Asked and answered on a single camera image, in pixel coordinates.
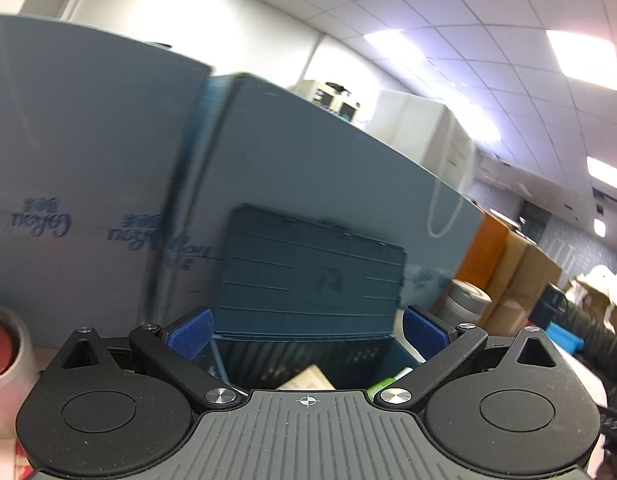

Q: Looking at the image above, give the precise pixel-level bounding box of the green white tube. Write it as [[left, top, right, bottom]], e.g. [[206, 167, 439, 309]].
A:
[[366, 367, 413, 401]]

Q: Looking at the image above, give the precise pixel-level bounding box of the beige cosmetic tube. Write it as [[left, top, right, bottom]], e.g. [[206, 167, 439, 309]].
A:
[[277, 364, 335, 391]]

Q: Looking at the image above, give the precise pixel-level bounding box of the clear packing tape roll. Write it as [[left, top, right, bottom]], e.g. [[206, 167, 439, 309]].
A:
[[0, 307, 39, 439]]

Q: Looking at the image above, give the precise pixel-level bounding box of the black sofa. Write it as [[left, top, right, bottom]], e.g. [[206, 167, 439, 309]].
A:
[[553, 301, 617, 410]]

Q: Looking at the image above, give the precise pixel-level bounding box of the dark blue thermos flask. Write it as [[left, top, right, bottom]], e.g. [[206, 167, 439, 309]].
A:
[[528, 284, 568, 330]]

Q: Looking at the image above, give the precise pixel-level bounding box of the grey white travel mug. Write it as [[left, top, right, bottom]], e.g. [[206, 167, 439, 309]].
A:
[[437, 280, 492, 326]]

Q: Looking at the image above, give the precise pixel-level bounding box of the brown cardboard box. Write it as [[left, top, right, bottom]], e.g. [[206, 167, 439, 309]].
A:
[[480, 232, 561, 337]]

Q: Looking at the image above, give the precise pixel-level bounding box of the orange cardboard box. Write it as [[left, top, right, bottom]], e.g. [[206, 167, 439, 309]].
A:
[[455, 211, 509, 290]]

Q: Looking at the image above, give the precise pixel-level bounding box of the blue plastic storage crate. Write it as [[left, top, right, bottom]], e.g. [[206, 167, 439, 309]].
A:
[[208, 206, 418, 390]]

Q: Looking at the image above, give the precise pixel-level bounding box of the left blue cardboard box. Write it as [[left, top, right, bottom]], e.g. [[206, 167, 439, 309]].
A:
[[0, 14, 211, 347]]

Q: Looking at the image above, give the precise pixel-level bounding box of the blue cardboard box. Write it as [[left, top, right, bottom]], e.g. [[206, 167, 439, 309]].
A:
[[0, 14, 211, 347], [142, 74, 483, 324]]

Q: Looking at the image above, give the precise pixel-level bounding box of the white paper shopping bag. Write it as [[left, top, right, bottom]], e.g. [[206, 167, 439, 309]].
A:
[[366, 90, 476, 238]]

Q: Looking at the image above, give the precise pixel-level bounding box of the right blue cardboard box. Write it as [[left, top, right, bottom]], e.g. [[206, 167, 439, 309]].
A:
[[142, 74, 483, 324]]

